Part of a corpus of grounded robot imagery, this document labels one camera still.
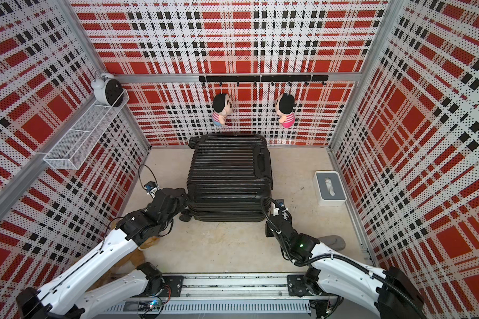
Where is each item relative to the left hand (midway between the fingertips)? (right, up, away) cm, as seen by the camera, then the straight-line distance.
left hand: (184, 198), depth 78 cm
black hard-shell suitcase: (+18, +9, +4) cm, 20 cm away
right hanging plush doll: (+43, +41, +18) cm, 62 cm away
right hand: (+36, -8, +5) cm, 37 cm away
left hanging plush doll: (+13, +41, +13) cm, 45 cm away
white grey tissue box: (+65, +2, +18) cm, 68 cm away
